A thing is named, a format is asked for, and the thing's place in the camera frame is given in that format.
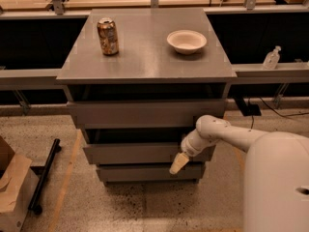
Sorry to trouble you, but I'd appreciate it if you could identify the grey bottom drawer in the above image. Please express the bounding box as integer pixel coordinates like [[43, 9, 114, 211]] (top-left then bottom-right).
[[97, 162, 206, 183]]

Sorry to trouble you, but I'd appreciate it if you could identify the black floor cable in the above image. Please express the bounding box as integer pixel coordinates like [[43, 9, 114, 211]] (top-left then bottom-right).
[[248, 97, 309, 131]]

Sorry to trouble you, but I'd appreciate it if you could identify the black metal bar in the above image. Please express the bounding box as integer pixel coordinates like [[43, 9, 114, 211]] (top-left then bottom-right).
[[28, 138, 62, 216]]

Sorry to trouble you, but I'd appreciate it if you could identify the black floor plug box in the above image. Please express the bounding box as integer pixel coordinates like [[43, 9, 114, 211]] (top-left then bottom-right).
[[234, 97, 262, 116]]

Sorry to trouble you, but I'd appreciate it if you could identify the clear sanitizer pump bottle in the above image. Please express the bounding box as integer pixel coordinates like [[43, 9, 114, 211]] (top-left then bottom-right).
[[263, 45, 281, 70]]

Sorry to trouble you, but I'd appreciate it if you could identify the grey drawer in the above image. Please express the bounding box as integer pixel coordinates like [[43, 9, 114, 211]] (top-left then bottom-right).
[[82, 141, 216, 165], [97, 162, 206, 183], [67, 99, 226, 129]]

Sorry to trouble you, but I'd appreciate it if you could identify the cardboard box with paper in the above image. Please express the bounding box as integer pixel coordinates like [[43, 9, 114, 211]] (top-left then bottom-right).
[[0, 137, 39, 232]]

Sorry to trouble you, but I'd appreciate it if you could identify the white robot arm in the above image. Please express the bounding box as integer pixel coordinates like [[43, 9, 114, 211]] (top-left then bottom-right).
[[170, 115, 309, 232]]

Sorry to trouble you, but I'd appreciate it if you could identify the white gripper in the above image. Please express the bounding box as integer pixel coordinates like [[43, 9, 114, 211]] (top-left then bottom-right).
[[169, 134, 203, 175]]

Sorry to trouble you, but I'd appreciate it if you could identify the crumpled soda can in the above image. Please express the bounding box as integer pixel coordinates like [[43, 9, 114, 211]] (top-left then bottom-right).
[[97, 17, 119, 56]]

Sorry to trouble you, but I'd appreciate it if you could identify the grey top drawer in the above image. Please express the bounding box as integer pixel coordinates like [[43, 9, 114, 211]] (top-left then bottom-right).
[[67, 99, 226, 129]]

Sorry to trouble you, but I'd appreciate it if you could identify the grey drawer cabinet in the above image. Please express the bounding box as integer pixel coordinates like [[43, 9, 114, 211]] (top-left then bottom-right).
[[57, 8, 236, 184]]

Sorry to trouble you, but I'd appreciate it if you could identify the grey metal rail frame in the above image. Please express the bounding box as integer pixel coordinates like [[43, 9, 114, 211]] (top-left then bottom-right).
[[0, 6, 309, 89]]

